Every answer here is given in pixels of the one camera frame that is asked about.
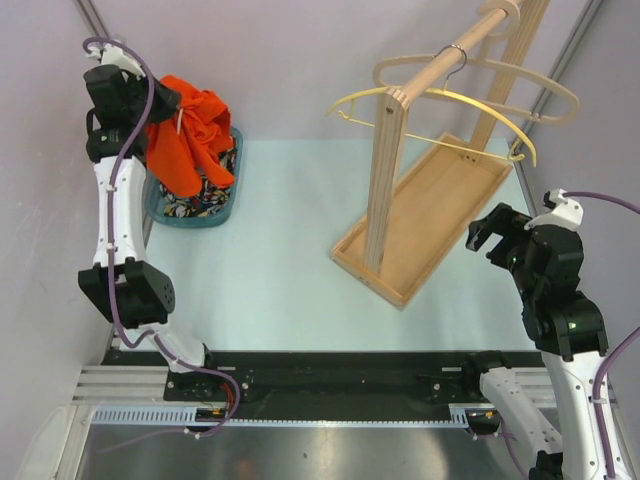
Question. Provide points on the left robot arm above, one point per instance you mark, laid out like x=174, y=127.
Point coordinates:
x=135, y=297

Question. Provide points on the wooden clothes rack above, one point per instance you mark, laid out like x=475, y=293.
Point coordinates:
x=414, y=219

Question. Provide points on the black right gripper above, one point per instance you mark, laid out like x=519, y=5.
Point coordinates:
x=506, y=221

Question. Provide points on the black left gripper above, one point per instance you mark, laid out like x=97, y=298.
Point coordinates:
x=167, y=100

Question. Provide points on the teal plastic basket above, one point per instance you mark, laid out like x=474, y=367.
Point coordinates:
x=229, y=159

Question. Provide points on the beige wooden hanger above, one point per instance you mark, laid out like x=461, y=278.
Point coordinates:
x=500, y=41

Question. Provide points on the orange shorts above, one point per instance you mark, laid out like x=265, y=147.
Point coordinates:
x=185, y=149

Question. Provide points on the white slotted cable duct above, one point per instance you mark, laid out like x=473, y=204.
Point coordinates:
x=205, y=416

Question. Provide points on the colourful comic print shorts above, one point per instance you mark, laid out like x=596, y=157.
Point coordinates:
x=210, y=200

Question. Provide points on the yellow round hanger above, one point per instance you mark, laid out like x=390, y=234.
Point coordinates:
x=345, y=108

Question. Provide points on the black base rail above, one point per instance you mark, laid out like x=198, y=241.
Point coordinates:
x=345, y=384

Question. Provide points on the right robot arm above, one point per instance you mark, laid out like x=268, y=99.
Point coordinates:
x=544, y=256

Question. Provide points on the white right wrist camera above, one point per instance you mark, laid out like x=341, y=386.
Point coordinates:
x=562, y=212

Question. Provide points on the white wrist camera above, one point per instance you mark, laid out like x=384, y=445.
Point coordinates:
x=562, y=212
x=110, y=54

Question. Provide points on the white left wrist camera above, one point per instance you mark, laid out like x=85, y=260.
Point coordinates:
x=110, y=54

